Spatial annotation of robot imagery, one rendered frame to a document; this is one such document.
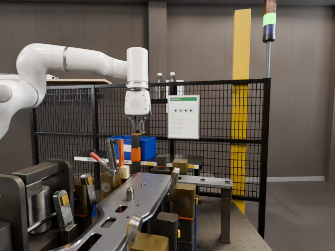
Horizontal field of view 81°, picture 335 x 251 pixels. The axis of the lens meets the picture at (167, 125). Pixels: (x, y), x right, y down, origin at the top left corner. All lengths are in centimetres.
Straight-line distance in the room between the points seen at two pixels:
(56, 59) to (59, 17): 335
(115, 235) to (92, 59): 59
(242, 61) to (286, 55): 285
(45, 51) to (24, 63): 8
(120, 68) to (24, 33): 354
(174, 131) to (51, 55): 90
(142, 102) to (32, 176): 43
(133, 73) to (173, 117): 68
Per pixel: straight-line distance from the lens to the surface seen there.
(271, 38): 145
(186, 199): 82
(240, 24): 151
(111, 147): 97
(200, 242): 114
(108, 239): 65
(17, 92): 82
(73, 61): 82
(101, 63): 81
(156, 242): 54
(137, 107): 79
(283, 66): 419
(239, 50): 146
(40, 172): 68
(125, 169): 103
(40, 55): 85
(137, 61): 80
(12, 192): 64
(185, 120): 138
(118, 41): 374
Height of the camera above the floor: 136
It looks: 5 degrees down
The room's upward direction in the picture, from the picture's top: straight up
